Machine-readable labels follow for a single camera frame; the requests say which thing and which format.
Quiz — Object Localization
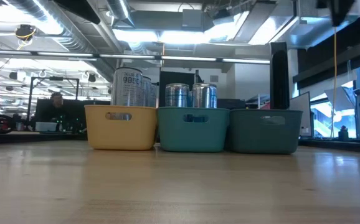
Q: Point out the dark grey plastic bin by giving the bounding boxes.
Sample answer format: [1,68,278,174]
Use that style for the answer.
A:
[229,108,304,155]

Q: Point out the yellow plastic bin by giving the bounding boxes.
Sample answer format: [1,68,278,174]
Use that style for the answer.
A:
[84,104,158,151]

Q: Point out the small dark figurine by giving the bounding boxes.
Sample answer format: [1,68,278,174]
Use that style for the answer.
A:
[338,125,349,141]

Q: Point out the black tall pillar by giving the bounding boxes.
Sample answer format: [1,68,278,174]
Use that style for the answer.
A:
[269,42,289,110]

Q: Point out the yellow hanging cord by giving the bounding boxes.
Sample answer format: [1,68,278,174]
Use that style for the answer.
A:
[332,26,338,138]

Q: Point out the teal plastic bin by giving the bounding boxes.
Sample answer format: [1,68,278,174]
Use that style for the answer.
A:
[156,106,230,153]

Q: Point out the silver ventilation duct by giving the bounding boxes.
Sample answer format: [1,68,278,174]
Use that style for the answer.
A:
[0,0,128,83]

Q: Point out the person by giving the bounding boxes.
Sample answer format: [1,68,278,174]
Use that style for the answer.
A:
[39,91,75,131]

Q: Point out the grey ceiling box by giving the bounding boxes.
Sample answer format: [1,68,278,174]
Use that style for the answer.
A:
[181,8,206,32]

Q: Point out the white board panel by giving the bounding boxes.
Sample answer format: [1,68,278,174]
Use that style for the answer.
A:
[288,91,312,138]

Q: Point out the white box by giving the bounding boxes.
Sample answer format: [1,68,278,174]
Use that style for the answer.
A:
[35,121,58,132]

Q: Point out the black round ceiling device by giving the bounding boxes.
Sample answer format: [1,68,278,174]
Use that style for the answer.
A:
[14,24,37,41]

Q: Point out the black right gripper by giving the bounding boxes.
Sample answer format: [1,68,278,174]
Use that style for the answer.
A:
[316,0,355,27]

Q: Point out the silver-blue cans in teal bin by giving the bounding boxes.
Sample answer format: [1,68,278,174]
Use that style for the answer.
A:
[158,70,204,108]

